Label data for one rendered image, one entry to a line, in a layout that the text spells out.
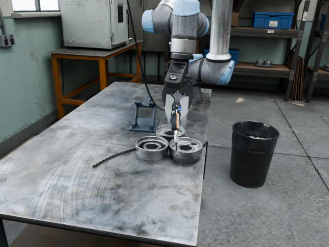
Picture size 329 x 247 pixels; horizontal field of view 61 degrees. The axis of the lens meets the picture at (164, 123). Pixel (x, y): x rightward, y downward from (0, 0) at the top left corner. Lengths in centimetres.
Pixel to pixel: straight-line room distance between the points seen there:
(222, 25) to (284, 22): 317
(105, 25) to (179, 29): 229
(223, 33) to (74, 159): 80
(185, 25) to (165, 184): 45
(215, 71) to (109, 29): 193
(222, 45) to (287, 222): 123
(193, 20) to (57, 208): 61
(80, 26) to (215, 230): 239
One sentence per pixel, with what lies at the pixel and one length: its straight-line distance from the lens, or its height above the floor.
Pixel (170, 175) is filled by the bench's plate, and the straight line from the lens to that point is 80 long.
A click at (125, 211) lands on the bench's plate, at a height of 80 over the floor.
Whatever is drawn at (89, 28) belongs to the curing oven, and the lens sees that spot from 317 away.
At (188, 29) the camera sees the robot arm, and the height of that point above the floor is 118.
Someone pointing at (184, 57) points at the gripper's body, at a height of 111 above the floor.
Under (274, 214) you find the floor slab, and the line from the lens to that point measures 206.
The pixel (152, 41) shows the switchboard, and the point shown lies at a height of 72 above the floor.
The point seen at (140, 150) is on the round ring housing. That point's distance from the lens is 86.
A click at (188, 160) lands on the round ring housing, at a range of 86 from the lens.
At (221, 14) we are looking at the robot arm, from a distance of 127.
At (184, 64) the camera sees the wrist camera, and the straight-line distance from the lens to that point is 83.
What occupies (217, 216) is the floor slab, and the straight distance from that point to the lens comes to 193.
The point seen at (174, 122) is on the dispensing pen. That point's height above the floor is 91.
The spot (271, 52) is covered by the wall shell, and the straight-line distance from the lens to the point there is 494.
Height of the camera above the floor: 124
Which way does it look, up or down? 23 degrees down
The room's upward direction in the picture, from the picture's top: 2 degrees clockwise
